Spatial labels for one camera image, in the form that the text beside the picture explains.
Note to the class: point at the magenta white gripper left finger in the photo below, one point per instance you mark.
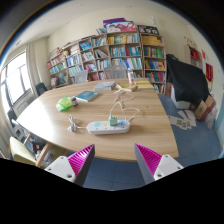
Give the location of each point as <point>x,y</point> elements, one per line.
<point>75,167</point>

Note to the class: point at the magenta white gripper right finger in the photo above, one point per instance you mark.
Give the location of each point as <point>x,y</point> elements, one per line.
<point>154,166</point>

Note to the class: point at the green charger plug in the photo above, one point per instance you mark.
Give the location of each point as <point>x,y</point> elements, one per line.
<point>113,121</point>

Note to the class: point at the white power strip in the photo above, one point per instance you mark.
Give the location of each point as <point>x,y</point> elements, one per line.
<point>103,127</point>

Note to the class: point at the yellow green chair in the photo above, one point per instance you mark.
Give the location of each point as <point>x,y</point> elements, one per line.
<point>44,158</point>

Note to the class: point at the papers on floor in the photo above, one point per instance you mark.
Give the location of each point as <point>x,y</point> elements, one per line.
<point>187,119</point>

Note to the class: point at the green plastic bag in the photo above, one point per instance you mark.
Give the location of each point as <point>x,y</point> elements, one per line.
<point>63,104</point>

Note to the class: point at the small dark jar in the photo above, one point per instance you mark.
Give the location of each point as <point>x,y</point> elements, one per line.
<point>74,101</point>

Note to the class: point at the teal book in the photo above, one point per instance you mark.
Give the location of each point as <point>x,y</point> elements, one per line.
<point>87,96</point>

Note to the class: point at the cardboard box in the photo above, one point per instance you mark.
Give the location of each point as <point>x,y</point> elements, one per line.
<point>204,108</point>

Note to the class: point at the yellow book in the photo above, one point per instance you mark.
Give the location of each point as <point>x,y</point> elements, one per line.
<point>128,87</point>

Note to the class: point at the yellow folder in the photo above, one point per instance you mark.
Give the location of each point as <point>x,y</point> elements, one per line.
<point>144,84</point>

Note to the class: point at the black chair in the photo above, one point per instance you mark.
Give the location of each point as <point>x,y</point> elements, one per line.
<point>41,88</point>

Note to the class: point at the grey book stack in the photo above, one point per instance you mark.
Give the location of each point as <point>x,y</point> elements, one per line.
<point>104,86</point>

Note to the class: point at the black cloth cover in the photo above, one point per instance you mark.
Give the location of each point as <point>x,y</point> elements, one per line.
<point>189,82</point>

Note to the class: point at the white red bottle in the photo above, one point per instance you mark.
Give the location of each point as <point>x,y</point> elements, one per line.
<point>130,76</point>

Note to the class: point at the grey office chair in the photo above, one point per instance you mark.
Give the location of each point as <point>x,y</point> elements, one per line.
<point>115,72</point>

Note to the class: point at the window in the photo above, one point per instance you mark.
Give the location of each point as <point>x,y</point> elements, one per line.
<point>15,81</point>

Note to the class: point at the wooden bookshelf with books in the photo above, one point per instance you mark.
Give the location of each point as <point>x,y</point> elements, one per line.
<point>143,53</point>

